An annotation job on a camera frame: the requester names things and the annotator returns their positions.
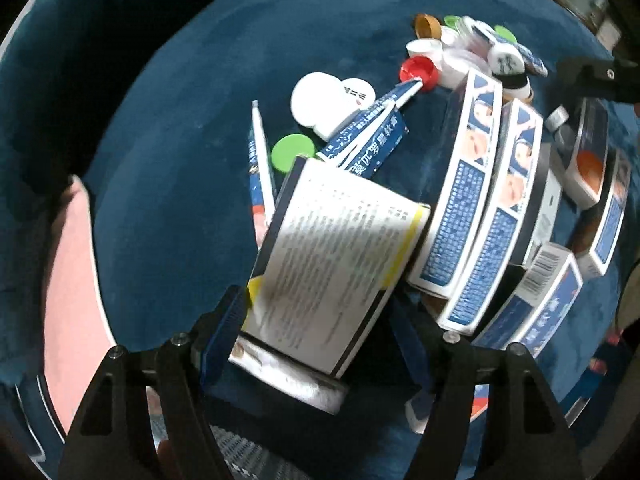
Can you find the white round lids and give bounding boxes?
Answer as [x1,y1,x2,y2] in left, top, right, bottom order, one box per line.
[291,72,351,142]

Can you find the blue white face photo box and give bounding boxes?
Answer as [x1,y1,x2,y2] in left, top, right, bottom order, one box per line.
[436,99,544,337]
[407,67,504,299]

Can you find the white jar with black print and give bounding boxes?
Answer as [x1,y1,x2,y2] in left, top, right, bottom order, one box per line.
[460,16,494,41]
[487,42,526,76]

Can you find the black medicine box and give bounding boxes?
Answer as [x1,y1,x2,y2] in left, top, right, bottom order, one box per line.
[510,142,564,267]

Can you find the pink blanket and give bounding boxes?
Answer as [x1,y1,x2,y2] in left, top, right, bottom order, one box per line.
[42,175,117,438]

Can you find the blue white medicine box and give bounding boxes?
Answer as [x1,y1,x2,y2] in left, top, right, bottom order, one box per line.
[574,149,634,279]

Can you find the red bottle cap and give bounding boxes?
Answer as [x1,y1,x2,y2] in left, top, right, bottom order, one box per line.
[399,56,441,92]

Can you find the gold bottle cap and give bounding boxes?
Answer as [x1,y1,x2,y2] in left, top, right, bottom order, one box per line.
[412,14,444,40]

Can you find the large green bottle cap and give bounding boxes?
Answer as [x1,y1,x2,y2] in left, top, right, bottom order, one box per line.
[271,133,316,173]

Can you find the blue white barcode box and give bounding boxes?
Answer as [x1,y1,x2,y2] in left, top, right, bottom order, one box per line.
[471,241,586,357]

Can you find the orange white medicine box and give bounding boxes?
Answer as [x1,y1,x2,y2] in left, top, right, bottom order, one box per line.
[562,99,610,209]

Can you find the brown black small jar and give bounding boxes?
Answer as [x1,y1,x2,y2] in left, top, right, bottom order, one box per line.
[501,74,535,104]

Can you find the wide blue ointment tube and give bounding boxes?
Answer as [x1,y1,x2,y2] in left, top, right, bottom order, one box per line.
[320,105,410,179]

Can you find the wide white lid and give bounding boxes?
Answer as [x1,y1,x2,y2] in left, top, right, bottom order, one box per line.
[440,47,493,87]

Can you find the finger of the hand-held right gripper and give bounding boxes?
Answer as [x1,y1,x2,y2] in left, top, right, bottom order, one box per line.
[555,57,640,106]

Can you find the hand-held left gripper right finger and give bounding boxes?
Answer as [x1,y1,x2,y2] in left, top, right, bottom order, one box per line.
[392,305,583,480]

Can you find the medicine box with yellow corners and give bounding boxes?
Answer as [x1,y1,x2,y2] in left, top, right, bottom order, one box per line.
[240,156,432,378]

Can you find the white round jar with print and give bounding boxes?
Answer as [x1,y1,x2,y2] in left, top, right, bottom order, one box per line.
[337,77,377,111]

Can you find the blue white ointment tube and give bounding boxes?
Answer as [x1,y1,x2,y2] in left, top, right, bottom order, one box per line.
[246,101,279,216]
[325,77,426,153]

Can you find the small blue tube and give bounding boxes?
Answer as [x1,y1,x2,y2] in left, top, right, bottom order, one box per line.
[515,42,549,77]

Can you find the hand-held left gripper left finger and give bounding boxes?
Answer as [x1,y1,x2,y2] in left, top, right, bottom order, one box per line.
[59,284,249,480]

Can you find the white grey medicine box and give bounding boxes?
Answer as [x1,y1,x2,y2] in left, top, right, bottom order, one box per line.
[229,337,349,415]

